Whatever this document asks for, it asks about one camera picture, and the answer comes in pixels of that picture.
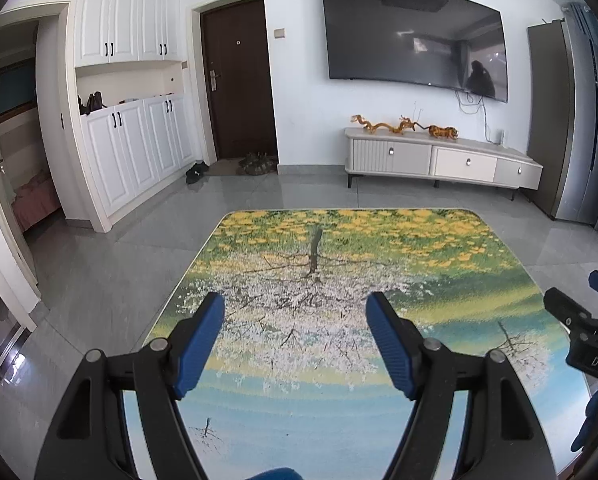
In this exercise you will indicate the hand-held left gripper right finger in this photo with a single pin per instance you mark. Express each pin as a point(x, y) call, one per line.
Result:
point(389, 345)

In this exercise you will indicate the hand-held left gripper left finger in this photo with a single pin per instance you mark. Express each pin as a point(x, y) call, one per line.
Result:
point(199, 345)

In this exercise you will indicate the person's right hand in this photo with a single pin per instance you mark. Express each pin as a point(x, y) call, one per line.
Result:
point(591, 420)

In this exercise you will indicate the coffee table with landscape print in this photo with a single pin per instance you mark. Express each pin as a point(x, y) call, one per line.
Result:
point(354, 270)

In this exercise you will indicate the grey refrigerator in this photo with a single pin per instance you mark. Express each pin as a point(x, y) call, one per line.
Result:
point(564, 125)

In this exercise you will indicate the black shoes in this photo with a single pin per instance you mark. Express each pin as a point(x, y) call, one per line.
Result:
point(197, 171)

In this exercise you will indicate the door mat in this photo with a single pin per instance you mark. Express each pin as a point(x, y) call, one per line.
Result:
point(224, 166)

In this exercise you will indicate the white router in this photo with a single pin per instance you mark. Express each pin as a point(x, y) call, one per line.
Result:
point(502, 136)

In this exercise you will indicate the brown shoes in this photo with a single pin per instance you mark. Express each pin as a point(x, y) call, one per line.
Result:
point(256, 164)

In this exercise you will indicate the white and grey television cabinet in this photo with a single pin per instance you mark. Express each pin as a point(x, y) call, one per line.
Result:
point(439, 157)

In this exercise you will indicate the golden tiger ornament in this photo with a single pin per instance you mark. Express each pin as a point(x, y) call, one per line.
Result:
point(443, 132)

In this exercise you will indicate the pink bed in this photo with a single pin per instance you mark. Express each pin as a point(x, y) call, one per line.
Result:
point(36, 200)

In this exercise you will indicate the golden dragon ornament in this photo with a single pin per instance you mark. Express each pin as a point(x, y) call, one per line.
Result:
point(379, 126)

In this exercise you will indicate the white built-in cabinet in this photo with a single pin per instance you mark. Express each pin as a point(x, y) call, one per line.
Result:
point(129, 135)

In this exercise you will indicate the black bag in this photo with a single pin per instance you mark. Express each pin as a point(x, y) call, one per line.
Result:
point(93, 103)

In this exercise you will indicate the dark brown door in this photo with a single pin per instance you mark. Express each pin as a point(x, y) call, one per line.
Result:
point(239, 80)

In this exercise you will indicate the wall-mounted black television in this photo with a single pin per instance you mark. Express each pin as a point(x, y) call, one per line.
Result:
point(409, 40)

